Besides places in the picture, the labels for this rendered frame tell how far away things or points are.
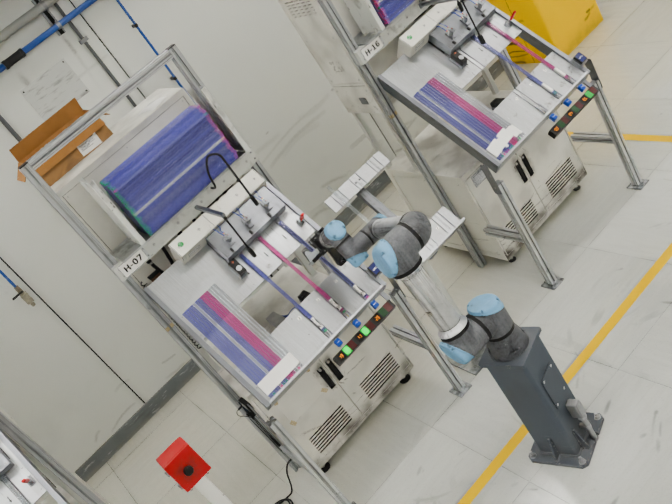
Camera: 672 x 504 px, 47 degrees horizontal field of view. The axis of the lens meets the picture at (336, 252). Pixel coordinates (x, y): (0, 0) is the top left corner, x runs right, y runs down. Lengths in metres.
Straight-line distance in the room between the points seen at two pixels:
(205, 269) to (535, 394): 1.40
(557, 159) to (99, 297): 2.71
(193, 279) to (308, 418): 0.84
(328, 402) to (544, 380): 1.11
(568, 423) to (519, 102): 1.49
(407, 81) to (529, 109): 0.57
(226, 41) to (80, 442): 2.58
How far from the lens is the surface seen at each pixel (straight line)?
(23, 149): 3.55
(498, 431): 3.42
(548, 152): 4.21
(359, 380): 3.67
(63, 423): 4.97
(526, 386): 2.90
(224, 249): 3.24
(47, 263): 4.69
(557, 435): 3.10
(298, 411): 3.54
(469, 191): 3.85
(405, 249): 2.50
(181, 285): 3.27
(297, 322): 3.17
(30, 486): 3.21
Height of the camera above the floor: 2.40
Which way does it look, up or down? 28 degrees down
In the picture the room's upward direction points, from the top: 36 degrees counter-clockwise
